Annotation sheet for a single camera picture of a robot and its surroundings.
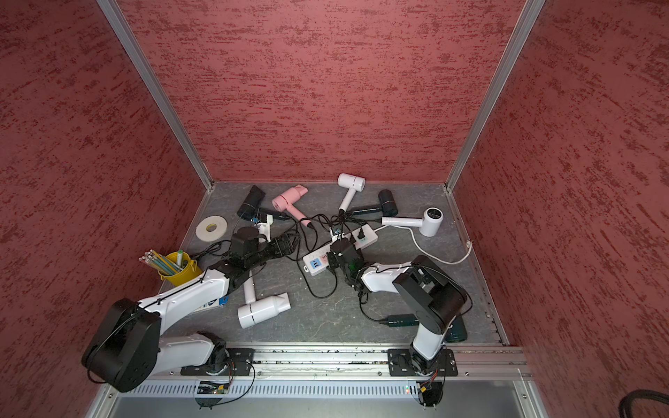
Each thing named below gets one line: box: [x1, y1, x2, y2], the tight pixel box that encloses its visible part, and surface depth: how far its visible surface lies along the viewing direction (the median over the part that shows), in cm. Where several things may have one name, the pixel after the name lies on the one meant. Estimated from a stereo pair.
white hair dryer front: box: [236, 270, 291, 329], surface depth 81 cm
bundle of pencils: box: [138, 249, 183, 276], surface depth 81 cm
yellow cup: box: [157, 251, 203, 287], surface depth 85 cm
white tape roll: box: [195, 215, 228, 243], surface depth 105 cm
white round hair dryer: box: [380, 206, 444, 237], surface depth 102 cm
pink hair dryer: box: [271, 184, 311, 228], surface depth 111 cm
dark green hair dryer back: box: [351, 188, 399, 217], surface depth 109 cm
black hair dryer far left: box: [236, 184, 267, 221], surface depth 109 cm
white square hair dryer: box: [337, 172, 366, 212], surface depth 119 cm
